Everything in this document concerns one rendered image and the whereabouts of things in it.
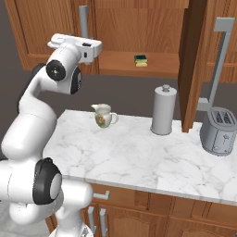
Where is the grey cabinet door handle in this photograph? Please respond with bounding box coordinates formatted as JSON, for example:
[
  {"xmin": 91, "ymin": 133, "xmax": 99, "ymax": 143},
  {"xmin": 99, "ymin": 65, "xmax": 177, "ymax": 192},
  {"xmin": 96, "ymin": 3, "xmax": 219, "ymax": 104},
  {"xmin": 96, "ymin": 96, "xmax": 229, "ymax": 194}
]
[
  {"xmin": 78, "ymin": 5, "xmax": 91, "ymax": 40},
  {"xmin": 196, "ymin": 17, "xmax": 236, "ymax": 112}
]

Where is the green and yellow sponge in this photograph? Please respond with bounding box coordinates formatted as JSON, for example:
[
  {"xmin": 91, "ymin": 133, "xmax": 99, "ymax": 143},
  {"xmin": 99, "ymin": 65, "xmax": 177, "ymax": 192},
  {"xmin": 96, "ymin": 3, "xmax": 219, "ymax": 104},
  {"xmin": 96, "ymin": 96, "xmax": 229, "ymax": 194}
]
[
  {"xmin": 133, "ymin": 55, "xmax": 148, "ymax": 63},
  {"xmin": 135, "ymin": 60, "xmax": 149, "ymax": 69}
]

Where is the grey toaster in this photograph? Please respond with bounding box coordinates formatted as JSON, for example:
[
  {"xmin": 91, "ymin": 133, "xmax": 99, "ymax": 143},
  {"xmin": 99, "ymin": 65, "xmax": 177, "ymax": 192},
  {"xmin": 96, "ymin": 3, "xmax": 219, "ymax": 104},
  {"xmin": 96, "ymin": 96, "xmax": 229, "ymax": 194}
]
[{"xmin": 199, "ymin": 106, "xmax": 237, "ymax": 157}]

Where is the grey drawer handle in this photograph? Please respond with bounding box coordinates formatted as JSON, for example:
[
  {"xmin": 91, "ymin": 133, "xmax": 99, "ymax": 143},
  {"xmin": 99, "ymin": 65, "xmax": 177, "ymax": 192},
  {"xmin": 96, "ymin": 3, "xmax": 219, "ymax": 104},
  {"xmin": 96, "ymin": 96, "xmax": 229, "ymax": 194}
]
[{"xmin": 93, "ymin": 190, "xmax": 111, "ymax": 201}]

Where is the open wooden wall cabinet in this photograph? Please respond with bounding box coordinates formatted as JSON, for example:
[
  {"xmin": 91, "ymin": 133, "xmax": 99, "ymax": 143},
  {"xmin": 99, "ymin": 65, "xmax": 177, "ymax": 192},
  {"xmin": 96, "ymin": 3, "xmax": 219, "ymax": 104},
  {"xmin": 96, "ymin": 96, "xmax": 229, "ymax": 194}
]
[{"xmin": 71, "ymin": 0, "xmax": 190, "ymax": 80}]

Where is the wooden wall cabinet door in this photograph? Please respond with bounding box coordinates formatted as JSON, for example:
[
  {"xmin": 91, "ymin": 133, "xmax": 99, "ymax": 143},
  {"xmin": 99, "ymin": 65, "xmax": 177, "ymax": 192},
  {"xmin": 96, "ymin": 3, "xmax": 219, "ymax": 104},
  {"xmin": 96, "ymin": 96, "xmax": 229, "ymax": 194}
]
[
  {"xmin": 4, "ymin": 0, "xmax": 100, "ymax": 76},
  {"xmin": 177, "ymin": 0, "xmax": 209, "ymax": 134}
]

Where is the wooden drawer front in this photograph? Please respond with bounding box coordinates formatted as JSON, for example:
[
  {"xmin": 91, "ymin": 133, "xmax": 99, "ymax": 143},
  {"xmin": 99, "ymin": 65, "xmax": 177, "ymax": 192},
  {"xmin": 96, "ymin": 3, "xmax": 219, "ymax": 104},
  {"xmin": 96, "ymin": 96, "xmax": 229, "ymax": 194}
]
[
  {"xmin": 88, "ymin": 182, "xmax": 137, "ymax": 211},
  {"xmin": 147, "ymin": 192, "xmax": 237, "ymax": 230}
]

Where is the grey base cabinet handle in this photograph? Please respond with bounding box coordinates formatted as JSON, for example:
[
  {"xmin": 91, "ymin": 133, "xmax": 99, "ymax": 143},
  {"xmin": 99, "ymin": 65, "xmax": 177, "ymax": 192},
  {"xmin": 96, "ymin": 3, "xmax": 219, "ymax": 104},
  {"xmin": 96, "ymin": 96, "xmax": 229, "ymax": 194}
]
[
  {"xmin": 98, "ymin": 207, "xmax": 108, "ymax": 237},
  {"xmin": 86, "ymin": 206, "xmax": 95, "ymax": 236}
]

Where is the white floral jug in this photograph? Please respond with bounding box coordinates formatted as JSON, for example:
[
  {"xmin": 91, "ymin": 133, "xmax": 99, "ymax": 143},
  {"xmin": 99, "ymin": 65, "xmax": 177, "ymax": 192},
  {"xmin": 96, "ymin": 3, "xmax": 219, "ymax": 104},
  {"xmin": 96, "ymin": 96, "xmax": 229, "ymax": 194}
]
[{"xmin": 90, "ymin": 103, "xmax": 119, "ymax": 130}]

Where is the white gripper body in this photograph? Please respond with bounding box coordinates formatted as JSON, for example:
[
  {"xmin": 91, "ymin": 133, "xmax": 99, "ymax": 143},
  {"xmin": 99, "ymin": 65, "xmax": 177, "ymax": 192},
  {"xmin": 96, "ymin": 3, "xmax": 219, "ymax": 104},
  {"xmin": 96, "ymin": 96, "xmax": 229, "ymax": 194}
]
[{"xmin": 46, "ymin": 32, "xmax": 104, "ymax": 59}]

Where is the grey paper towel holder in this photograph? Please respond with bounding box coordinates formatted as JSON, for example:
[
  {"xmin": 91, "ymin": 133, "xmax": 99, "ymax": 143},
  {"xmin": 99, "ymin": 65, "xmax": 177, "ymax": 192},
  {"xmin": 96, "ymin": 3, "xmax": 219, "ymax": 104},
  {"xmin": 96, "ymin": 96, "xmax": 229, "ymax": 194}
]
[{"xmin": 149, "ymin": 83, "xmax": 178, "ymax": 136}]

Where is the closed wooden wall cabinet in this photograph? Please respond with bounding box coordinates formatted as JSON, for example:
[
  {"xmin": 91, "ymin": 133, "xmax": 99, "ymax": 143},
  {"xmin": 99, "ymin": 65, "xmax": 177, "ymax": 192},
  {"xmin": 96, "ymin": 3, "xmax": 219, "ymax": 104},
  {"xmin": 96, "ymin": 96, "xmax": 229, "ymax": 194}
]
[{"xmin": 202, "ymin": 0, "xmax": 237, "ymax": 85}]

